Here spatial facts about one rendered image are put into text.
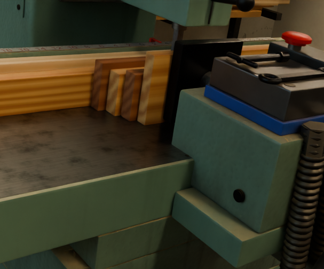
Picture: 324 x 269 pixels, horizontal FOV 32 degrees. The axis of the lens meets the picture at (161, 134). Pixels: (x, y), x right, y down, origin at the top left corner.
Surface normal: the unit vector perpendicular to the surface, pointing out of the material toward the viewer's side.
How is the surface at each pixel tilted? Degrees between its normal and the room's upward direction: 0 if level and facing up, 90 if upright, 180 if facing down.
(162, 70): 90
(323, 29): 90
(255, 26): 90
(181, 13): 90
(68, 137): 0
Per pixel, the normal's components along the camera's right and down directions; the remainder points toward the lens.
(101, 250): 0.60, 0.39
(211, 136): -0.79, 0.13
